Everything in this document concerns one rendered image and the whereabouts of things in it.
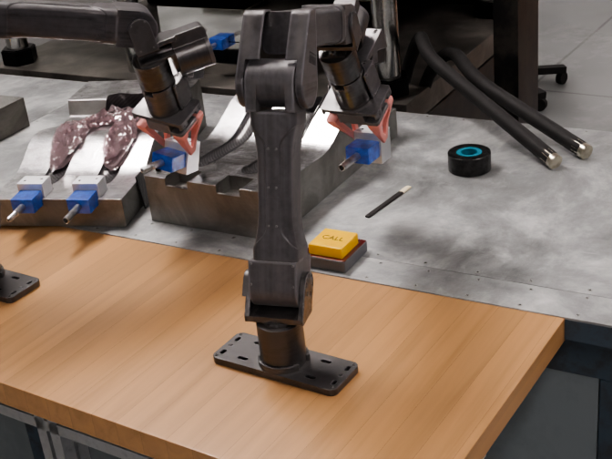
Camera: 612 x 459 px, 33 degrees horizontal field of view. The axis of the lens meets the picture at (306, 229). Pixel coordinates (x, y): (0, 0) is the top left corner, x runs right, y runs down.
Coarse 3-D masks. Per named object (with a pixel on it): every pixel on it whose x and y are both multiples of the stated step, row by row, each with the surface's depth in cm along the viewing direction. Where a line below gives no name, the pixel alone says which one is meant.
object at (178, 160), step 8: (168, 144) 178; (176, 144) 178; (152, 152) 176; (160, 152) 176; (168, 152) 176; (176, 152) 176; (184, 152) 177; (152, 160) 176; (160, 160) 174; (168, 160) 174; (176, 160) 175; (184, 160) 177; (192, 160) 179; (144, 168) 170; (152, 168) 172; (160, 168) 176; (168, 168) 175; (176, 168) 176; (184, 168) 178; (192, 168) 180
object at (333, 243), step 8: (328, 232) 167; (336, 232) 167; (344, 232) 167; (352, 232) 166; (312, 240) 165; (320, 240) 165; (328, 240) 165; (336, 240) 164; (344, 240) 164; (352, 240) 165; (312, 248) 164; (320, 248) 164; (328, 248) 163; (336, 248) 162; (344, 248) 163; (352, 248) 165; (328, 256) 164; (336, 256) 163; (344, 256) 163
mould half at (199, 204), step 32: (224, 128) 199; (320, 128) 191; (224, 160) 186; (320, 160) 184; (160, 192) 183; (192, 192) 179; (256, 192) 172; (320, 192) 186; (192, 224) 182; (224, 224) 178; (256, 224) 175
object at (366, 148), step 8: (360, 128) 173; (368, 128) 172; (360, 136) 172; (368, 136) 171; (352, 144) 170; (360, 144) 170; (368, 144) 169; (376, 144) 170; (384, 144) 172; (352, 152) 169; (360, 152) 168; (368, 152) 168; (376, 152) 170; (384, 152) 172; (352, 160) 167; (360, 160) 169; (368, 160) 168; (376, 160) 172; (384, 160) 173; (344, 168) 164
